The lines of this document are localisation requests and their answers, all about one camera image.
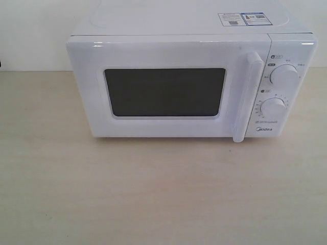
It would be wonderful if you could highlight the white microwave door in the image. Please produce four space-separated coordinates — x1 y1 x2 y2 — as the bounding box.
66 34 271 142

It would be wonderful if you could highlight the white microwave oven body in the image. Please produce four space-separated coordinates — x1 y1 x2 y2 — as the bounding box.
66 1 317 142

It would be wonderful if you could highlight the lower white timer knob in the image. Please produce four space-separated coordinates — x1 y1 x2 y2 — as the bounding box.
260 97 286 117

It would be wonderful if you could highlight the white label sticker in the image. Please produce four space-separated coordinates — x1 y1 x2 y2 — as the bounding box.
218 13 246 27

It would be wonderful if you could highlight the upper white power knob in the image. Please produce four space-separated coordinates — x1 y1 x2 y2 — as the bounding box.
270 64 299 87

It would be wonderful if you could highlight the blue bordered label sticker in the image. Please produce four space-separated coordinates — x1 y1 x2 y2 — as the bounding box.
241 12 272 26

